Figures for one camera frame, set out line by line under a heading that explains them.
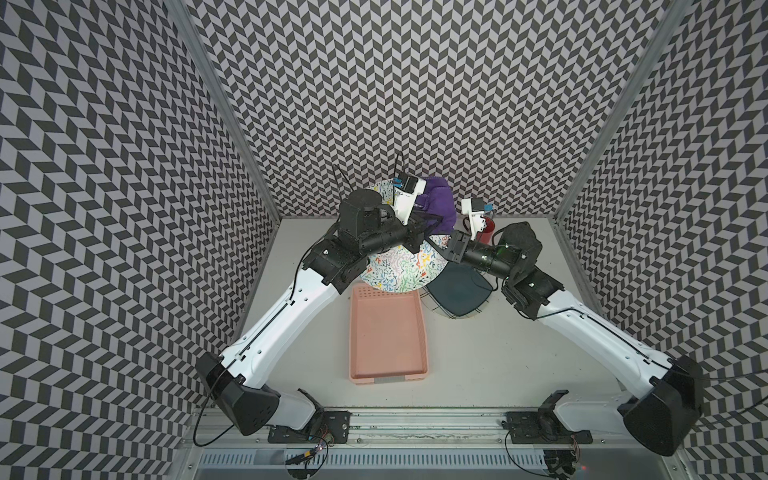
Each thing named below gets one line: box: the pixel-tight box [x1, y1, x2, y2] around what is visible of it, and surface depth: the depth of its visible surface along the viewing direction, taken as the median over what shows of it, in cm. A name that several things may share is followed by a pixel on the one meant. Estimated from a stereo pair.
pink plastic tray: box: [349, 284, 429, 385], surface depth 90 cm
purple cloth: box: [414, 176, 457, 235], surface depth 61 cm
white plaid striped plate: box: [420, 285, 492, 319], surface depth 97 cm
